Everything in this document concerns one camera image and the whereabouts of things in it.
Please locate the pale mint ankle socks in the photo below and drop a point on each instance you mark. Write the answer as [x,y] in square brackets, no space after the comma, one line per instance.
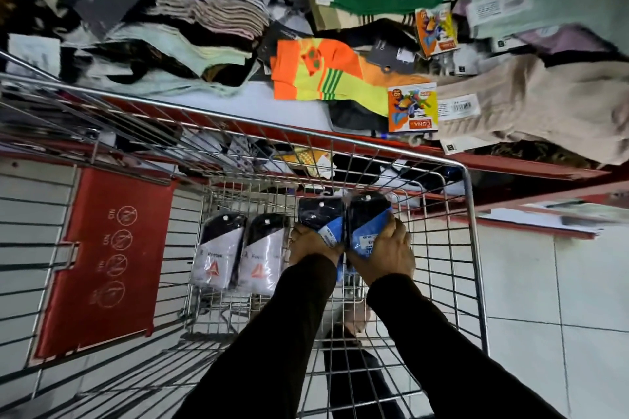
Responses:
[186,48]

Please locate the white papers on shelf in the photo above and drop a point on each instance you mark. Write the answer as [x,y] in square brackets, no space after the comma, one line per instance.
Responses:
[535,218]

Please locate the orange cartoon sock label card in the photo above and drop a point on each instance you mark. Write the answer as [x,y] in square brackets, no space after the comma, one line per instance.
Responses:
[412,108]
[435,30]

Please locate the black socks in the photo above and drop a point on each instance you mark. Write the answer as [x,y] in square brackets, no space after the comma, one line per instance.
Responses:
[356,116]

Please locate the beige socks with white label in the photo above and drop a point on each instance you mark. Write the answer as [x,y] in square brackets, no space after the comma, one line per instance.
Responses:
[550,104]

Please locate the mint green socks white label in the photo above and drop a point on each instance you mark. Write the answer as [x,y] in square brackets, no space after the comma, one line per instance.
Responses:
[555,1]

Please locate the person's leg in dark trousers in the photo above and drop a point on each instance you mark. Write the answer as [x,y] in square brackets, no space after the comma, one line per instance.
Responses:
[358,379]

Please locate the person's right fingers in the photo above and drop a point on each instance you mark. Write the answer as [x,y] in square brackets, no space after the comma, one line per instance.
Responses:
[397,232]

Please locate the red cart seat flap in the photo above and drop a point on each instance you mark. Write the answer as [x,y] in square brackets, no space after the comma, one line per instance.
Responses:
[108,261]

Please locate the white paper label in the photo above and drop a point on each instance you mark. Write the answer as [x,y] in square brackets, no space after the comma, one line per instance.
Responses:
[34,53]

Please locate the white sock packet red logo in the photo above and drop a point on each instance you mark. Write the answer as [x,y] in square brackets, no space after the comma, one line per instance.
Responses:
[218,256]
[263,261]

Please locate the person's left hand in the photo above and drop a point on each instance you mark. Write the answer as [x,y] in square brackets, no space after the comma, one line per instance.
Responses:
[309,244]

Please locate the person's left fingers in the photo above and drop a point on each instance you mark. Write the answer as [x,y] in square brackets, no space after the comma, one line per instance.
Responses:
[303,234]

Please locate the red metal display table frame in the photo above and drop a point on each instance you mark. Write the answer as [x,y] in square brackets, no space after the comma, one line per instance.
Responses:
[530,169]

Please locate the person's right forearm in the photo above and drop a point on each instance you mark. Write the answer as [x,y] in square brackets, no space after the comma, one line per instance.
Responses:
[432,350]

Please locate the yellow dotted socks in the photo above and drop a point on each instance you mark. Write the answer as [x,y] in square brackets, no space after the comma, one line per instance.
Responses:
[307,158]

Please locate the orange yellow striped socks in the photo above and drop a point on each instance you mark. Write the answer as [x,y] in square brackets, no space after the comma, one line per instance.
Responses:
[319,75]

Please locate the dark grey sock label card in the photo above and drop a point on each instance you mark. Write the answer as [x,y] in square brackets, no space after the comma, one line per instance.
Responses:
[105,1]

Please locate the person's left forearm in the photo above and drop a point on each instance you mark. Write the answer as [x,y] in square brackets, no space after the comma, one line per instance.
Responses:
[275,345]

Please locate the black blue sock packet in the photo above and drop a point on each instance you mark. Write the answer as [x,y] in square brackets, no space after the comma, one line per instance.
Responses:
[319,212]
[368,217]

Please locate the person's right hand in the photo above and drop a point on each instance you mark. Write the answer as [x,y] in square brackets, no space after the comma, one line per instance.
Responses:
[388,256]

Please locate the beige pink striped socks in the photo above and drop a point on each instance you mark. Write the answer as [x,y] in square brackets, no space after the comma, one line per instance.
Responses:
[221,13]

